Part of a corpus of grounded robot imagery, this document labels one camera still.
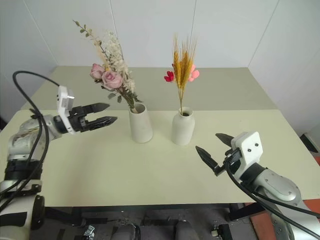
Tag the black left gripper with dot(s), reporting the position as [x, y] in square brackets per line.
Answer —
[78, 120]

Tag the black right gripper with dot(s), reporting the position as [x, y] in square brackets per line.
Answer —
[233, 157]

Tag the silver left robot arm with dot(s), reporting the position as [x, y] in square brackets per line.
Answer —
[23, 140]

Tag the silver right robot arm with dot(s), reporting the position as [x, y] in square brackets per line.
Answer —
[277, 190]

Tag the white bottle-shaped vase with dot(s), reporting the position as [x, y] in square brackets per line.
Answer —
[183, 130]

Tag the pink rose dried bouquet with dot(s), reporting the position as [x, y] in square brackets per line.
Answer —
[111, 78]

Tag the white tapered cylinder vase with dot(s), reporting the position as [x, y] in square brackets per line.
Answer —
[140, 127]

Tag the black table leg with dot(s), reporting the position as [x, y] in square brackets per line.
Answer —
[241, 212]

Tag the golden wheat bouquet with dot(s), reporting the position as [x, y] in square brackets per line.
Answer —
[183, 67]

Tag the black box on floor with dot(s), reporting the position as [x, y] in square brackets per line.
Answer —
[310, 142]

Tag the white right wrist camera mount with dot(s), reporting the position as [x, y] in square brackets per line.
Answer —
[250, 147]

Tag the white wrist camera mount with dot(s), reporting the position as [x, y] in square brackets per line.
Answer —
[250, 147]
[65, 110]

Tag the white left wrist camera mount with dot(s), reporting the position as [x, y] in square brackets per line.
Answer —
[65, 110]

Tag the black table frame bar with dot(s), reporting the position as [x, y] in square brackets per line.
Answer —
[75, 215]

